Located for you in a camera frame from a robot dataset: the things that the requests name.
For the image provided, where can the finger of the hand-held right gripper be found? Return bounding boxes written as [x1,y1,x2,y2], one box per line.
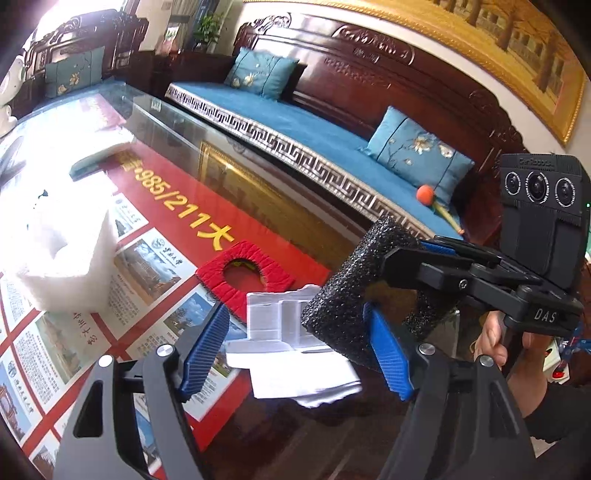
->
[381,247,543,301]
[418,234,506,266]

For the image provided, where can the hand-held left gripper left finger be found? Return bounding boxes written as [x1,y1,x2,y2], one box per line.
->
[53,302,232,480]

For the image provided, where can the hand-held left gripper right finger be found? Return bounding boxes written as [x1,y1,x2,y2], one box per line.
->
[363,302,536,480]

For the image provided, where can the black foam piece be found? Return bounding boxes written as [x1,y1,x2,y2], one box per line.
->
[301,216,451,370]

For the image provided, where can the white plastic tray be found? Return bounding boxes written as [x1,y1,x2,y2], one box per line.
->
[246,285,331,354]

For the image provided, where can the person's right forearm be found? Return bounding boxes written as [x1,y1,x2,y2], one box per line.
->
[508,369,591,460]

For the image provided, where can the person's right hand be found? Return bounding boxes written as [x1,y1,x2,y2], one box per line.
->
[473,311,552,377]

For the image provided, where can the orange ball stick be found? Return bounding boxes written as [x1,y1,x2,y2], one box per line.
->
[416,185,465,236]

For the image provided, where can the red felt piece with hole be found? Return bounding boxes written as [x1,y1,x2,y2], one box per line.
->
[195,241,296,324]

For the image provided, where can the white tissue paper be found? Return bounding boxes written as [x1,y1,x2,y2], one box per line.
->
[225,339,363,409]

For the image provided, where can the teal floral cushion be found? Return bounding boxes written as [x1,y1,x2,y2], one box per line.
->
[365,106,476,206]
[44,46,106,99]
[225,47,300,101]

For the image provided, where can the white foam block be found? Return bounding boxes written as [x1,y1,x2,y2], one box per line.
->
[14,185,120,313]

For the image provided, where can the gold-framed landscape painting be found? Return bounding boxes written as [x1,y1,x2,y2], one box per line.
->
[249,0,591,146]

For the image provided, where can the carved wooden sofa blue seat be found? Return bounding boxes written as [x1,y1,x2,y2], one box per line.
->
[18,14,148,116]
[152,14,532,245]

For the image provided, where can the white tissue pack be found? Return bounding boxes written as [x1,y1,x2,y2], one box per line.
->
[69,134,134,181]

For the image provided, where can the green potted plant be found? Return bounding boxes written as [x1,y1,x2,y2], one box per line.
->
[194,11,227,47]

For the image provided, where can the white robot toy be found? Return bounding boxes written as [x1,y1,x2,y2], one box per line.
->
[0,55,24,137]

